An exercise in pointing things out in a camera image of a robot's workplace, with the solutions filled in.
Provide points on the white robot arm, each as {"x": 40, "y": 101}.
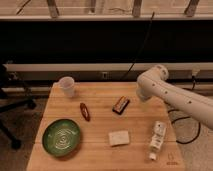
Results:
{"x": 153, "y": 83}

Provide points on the black orange eraser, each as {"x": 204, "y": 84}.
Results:
{"x": 120, "y": 105}

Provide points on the white sponge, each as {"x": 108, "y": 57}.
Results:
{"x": 119, "y": 138}

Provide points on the green bowl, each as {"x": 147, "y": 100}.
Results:
{"x": 61, "y": 137}

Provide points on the red oval clip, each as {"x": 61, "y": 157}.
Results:
{"x": 84, "y": 111}

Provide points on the white tube bottle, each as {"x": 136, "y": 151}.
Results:
{"x": 157, "y": 139}

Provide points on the clear plastic cup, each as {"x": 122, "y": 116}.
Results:
{"x": 66, "y": 84}

